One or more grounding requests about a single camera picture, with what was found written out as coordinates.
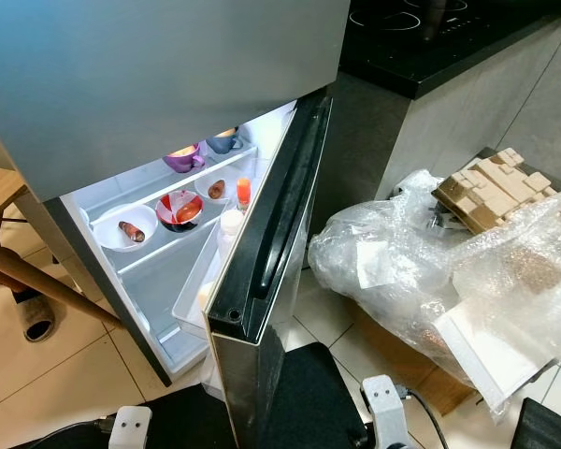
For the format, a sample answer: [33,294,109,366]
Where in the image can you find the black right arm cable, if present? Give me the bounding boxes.
[402,386,450,449]

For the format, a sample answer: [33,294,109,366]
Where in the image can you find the bottle with orange cap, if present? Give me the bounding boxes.
[235,175,253,210]

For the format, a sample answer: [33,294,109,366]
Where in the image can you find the moulded cardboard tray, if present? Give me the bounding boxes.
[432,147,555,235]

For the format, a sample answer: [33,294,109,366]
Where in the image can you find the red tomato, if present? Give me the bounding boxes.
[175,201,203,224]

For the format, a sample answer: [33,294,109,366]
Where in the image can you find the large white bowl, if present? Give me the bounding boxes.
[91,201,159,254]

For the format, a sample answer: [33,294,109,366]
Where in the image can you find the red white bowl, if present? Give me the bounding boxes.
[155,189,206,232]

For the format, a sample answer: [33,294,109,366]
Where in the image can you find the light wooden table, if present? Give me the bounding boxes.
[0,164,124,330]

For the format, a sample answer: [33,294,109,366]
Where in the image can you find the silver metal fitting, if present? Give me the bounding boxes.
[428,208,468,233]

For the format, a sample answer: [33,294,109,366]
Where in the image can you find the silver two-door fridge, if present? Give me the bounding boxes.
[0,0,352,384]

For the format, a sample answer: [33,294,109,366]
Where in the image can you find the grey kitchen cabinet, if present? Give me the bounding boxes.
[310,14,561,244]

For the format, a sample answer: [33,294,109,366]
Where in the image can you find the clear jar white lid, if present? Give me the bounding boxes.
[218,208,247,263]

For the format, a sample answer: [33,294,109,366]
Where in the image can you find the brown cardboard box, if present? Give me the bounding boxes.
[353,309,478,419]

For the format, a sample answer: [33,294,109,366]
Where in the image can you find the clear bubble wrap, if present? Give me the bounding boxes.
[307,168,561,427]

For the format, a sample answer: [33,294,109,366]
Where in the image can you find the black floor mat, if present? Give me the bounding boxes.
[9,341,373,449]

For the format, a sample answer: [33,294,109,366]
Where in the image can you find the black cooktop counter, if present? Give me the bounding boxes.
[339,0,561,101]

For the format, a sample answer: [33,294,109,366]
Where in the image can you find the purple cup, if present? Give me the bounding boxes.
[163,142,208,175]

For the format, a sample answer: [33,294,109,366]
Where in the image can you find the brown sweet potato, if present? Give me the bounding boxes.
[118,221,147,244]

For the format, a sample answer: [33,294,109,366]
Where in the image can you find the grey slipper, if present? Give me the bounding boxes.
[16,292,60,345]

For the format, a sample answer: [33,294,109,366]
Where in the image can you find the grey blue cup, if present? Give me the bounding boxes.
[204,126,245,156]

